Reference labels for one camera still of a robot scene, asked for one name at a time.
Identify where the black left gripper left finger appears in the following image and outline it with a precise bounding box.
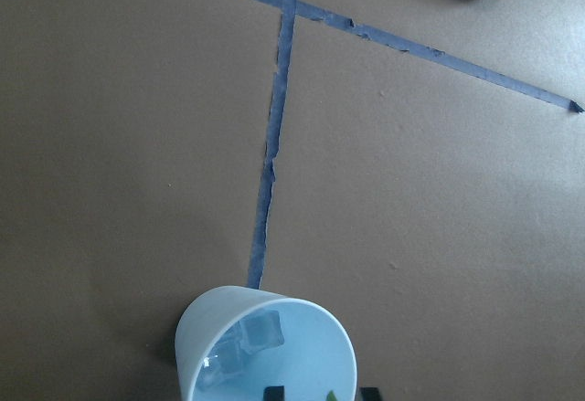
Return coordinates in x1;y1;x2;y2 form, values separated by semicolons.
264;385;285;401

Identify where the ice cube in cup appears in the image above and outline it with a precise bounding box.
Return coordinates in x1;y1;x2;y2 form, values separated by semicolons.
239;310;284;354

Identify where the red strawberry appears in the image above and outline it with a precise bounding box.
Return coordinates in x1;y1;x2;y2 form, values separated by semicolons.
325;390;338;401

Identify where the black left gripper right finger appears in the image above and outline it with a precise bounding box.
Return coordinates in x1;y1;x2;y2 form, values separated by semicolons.
359;386;381;401

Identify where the light blue plastic cup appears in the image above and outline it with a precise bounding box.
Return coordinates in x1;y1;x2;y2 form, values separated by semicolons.
175;286;357;400

